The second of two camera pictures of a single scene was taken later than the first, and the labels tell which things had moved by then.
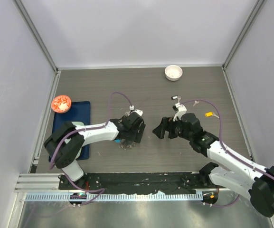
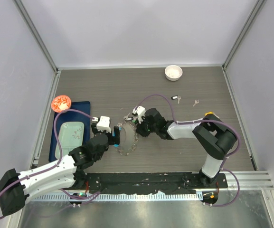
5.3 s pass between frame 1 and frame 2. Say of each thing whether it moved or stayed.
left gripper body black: moved
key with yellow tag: stayed
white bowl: stayed
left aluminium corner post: stayed
